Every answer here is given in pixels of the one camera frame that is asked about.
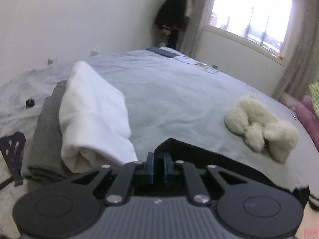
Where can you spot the grey curtain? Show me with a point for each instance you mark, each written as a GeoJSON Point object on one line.
{"type": "Point", "coordinates": [302, 67]}
{"type": "Point", "coordinates": [200, 12]}

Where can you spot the window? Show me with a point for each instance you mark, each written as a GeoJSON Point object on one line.
{"type": "Point", "coordinates": [261, 25]}

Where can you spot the grey right curtain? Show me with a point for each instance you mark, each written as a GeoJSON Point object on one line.
{"type": "Point", "coordinates": [302, 67]}

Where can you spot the grey folded garment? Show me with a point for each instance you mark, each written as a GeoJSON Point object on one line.
{"type": "Point", "coordinates": [42, 161]}

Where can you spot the small black object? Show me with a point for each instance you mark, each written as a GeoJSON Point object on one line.
{"type": "Point", "coordinates": [29, 103]}

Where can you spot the green patterned cloth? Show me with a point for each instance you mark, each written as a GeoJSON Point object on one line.
{"type": "Point", "coordinates": [314, 93]}

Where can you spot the grey left curtain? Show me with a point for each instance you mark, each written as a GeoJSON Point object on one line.
{"type": "Point", "coordinates": [200, 12]}

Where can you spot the white folded garment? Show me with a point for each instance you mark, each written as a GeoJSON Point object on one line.
{"type": "Point", "coordinates": [94, 122]}

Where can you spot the pink rolled quilt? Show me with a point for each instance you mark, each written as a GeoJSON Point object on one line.
{"type": "Point", "coordinates": [304, 112]}

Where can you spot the black perforated metal stand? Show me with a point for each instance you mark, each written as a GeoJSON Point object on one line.
{"type": "Point", "coordinates": [12, 151]}

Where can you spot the light blue bed sheet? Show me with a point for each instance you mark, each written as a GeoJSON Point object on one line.
{"type": "Point", "coordinates": [165, 98]}

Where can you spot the dark blue flat device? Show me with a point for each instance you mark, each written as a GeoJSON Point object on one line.
{"type": "Point", "coordinates": [162, 52]}

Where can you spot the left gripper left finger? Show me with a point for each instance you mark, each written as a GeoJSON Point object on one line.
{"type": "Point", "coordinates": [117, 186]}

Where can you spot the dark hanging coat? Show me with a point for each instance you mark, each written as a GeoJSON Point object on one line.
{"type": "Point", "coordinates": [173, 18]}

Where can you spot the black garment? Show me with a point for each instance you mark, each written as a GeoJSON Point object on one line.
{"type": "Point", "coordinates": [200, 157]}

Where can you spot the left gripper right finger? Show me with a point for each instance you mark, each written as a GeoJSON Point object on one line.
{"type": "Point", "coordinates": [204, 186]}

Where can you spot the cream plush toy dog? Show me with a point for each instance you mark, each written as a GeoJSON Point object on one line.
{"type": "Point", "coordinates": [259, 128]}

